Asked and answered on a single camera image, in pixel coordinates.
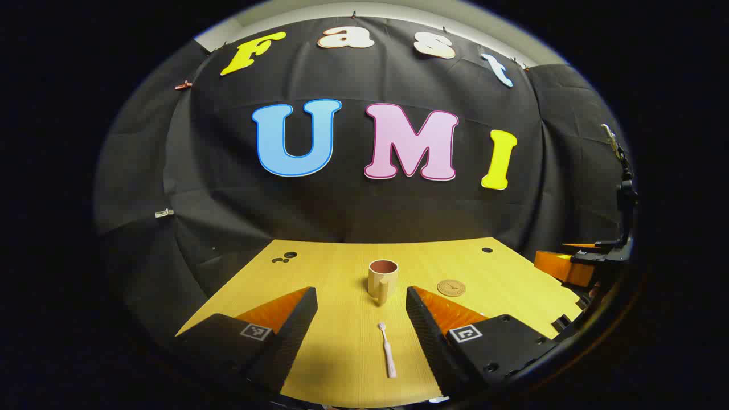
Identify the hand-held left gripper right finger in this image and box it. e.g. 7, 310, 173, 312
406, 286, 562, 399

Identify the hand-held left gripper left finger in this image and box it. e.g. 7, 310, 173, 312
174, 286, 318, 395

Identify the pale pink toothbrush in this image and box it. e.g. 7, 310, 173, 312
378, 322, 398, 379

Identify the beige cup with brown inside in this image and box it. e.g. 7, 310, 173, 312
367, 259, 399, 306

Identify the yellow wooden desktop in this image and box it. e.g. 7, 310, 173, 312
177, 238, 584, 408

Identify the black backdrop cloth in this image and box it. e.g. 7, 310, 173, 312
94, 14, 633, 354

